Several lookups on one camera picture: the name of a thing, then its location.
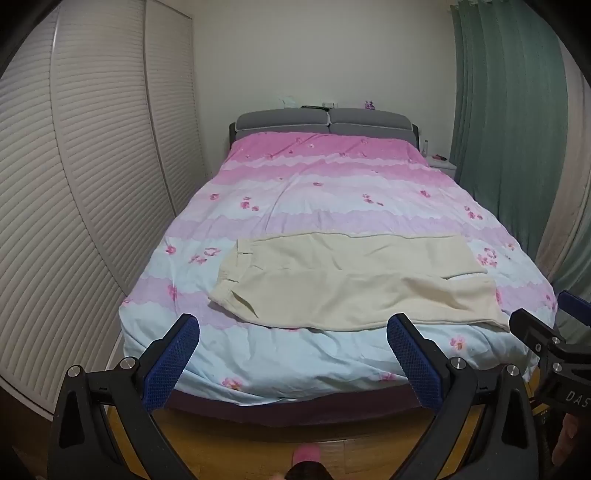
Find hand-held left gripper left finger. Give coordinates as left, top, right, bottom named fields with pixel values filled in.
left=47, top=313, right=200, bottom=480

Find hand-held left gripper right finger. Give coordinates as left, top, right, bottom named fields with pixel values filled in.
left=386, top=314, right=548, bottom=480

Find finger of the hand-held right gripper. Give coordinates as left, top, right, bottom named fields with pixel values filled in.
left=558, top=290, right=591, bottom=325
left=509, top=308, right=567, bottom=366

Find cream pants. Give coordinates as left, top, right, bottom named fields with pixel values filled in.
left=209, top=232, right=511, bottom=332

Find person's right hand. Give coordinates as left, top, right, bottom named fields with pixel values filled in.
left=551, top=413, right=581, bottom=469

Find beige curtain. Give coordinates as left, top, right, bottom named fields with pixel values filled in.
left=536, top=46, right=591, bottom=287

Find pink slipper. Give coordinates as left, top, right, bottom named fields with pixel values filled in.
left=292, top=445, right=324, bottom=465

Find person's leg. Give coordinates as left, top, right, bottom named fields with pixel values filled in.
left=284, top=462, right=335, bottom=480

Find white nightstand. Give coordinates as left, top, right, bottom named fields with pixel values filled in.
left=426, top=155, right=458, bottom=181

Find white louvered wardrobe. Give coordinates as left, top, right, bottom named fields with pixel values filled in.
left=0, top=0, right=208, bottom=421

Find green curtain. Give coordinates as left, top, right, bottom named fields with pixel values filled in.
left=449, top=0, right=591, bottom=342

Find pink floral blanket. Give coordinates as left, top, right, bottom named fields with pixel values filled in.
left=117, top=130, right=558, bottom=407

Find grey upholstered bed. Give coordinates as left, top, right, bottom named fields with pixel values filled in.
left=157, top=107, right=437, bottom=432

